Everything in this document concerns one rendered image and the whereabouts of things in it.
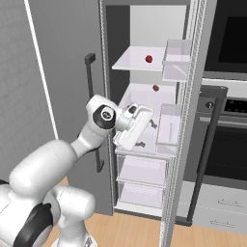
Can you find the grey fridge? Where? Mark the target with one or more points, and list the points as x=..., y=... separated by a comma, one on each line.
x=117, y=29

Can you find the red strawberry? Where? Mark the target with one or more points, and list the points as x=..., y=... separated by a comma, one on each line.
x=148, y=59

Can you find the steel oven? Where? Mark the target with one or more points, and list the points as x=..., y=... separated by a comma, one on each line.
x=228, y=144

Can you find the white fridge shelf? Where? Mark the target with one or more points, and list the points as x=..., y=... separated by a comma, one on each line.
x=141, y=96

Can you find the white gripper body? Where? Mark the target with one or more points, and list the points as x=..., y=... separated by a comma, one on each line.
x=136, y=127

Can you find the black wall microwave oven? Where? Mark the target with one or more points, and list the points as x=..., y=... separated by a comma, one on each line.
x=228, y=35

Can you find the grey fridge door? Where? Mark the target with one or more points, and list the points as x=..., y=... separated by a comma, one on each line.
x=70, y=38

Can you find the open white-lined fridge door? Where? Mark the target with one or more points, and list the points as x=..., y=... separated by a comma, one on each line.
x=188, y=96

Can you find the clear small door bin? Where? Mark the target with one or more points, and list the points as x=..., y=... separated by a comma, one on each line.
x=176, y=61

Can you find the glass fridge shelf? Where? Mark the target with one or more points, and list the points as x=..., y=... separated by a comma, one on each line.
x=135, y=59

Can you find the clear fridge drawer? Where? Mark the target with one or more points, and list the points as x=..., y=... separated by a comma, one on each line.
x=140, y=196
x=141, y=169

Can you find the clear tall door bin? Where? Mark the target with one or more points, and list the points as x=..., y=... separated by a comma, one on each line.
x=169, y=128

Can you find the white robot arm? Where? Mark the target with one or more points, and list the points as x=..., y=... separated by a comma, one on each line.
x=41, y=167

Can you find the small dark red fruit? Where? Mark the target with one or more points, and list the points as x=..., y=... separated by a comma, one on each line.
x=155, y=87

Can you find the white drawer cabinet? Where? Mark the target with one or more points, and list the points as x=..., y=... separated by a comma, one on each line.
x=222, y=205

